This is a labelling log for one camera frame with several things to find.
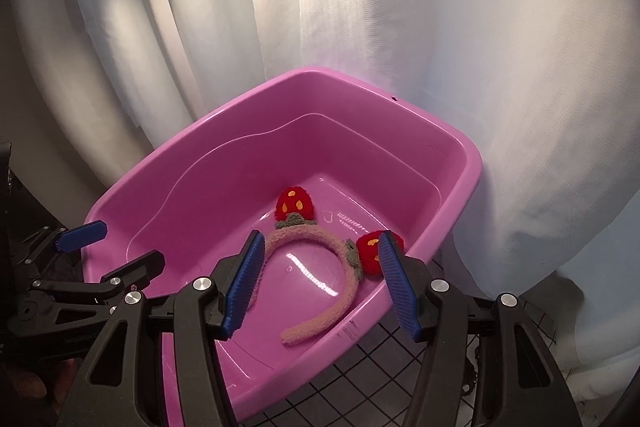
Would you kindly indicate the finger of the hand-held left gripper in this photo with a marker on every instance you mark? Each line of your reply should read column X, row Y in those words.
column 135, row 269
column 82, row 237

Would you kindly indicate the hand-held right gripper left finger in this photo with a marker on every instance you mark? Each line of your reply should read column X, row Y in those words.
column 242, row 287

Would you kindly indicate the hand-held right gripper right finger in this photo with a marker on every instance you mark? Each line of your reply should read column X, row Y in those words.
column 397, row 287

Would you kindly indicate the pink strawberry plush headband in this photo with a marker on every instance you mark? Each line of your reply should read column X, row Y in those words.
column 330, row 239

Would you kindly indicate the pink plastic basin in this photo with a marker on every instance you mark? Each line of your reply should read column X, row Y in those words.
column 210, row 177

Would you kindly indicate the white black-grid tablecloth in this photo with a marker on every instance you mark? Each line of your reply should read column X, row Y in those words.
column 350, row 382

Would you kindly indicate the white curtain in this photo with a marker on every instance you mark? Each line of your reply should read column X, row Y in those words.
column 100, row 47
column 500, row 82

